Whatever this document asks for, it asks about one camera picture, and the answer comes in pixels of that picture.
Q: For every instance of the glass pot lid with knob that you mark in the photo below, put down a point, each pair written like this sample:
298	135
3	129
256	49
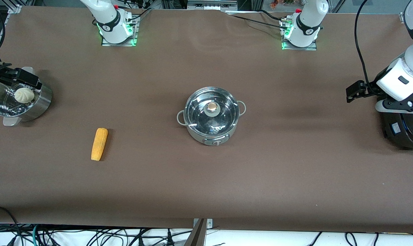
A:
213	109

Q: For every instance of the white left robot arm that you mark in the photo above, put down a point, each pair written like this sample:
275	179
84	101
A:
307	20

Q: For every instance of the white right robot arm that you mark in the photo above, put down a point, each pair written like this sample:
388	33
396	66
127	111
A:
107	20

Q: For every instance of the steel steamer pot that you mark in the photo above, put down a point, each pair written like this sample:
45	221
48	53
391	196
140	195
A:
39	104

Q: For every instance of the yellow corn cob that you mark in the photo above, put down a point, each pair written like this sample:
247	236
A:
99	144

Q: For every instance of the white steamed bun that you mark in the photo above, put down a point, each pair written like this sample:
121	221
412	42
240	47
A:
24	95

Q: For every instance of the black round appliance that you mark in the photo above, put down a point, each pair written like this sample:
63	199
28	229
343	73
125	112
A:
402	131

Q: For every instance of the grey power box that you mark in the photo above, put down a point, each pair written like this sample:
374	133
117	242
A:
206	4

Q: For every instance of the dark stand pole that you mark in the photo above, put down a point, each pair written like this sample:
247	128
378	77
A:
196	237

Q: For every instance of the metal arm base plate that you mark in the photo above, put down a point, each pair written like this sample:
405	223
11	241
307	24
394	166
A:
135	36
314	47

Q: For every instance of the silver aluminium frame rail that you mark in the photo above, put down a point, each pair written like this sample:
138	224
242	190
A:
17	8

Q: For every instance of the metal table edge bracket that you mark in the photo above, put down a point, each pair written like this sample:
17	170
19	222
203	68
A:
209	223

